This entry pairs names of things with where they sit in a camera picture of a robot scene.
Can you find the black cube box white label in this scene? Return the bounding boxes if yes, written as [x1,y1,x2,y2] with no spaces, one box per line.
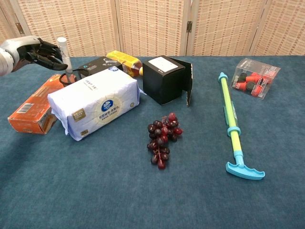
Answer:
[142,55,194,107]

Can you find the black box blue logo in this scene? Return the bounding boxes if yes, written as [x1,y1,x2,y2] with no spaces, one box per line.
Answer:
[78,56,125,80]

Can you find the clear box red parts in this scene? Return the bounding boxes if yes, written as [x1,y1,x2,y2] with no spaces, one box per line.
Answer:
[229,58,282,100]

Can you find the white tube with cap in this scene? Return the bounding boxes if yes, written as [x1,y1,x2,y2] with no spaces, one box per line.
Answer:
[58,37,74,84]

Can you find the dark red grape bunch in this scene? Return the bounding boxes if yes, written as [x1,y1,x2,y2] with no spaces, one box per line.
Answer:
[147,112,184,170]

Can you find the orange cardboard box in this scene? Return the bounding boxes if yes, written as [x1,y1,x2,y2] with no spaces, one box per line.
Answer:
[7,74,66,135]

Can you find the blue felt table cover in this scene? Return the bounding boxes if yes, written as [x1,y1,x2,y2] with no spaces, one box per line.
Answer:
[0,55,305,229]

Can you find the woven folding screen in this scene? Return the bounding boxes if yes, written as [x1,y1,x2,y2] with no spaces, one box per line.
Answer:
[0,0,305,58]

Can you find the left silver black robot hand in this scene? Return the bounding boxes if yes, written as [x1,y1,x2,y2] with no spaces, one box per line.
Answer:
[1,35,69,73]

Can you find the green blue toy water pump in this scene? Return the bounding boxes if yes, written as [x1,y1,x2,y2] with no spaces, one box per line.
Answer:
[217,72,266,181]

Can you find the yellow label tea bottle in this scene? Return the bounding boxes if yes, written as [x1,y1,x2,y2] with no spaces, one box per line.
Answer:
[106,51,144,78]

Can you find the white tissue pack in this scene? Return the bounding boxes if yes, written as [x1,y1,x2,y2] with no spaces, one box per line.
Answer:
[47,66,147,142]

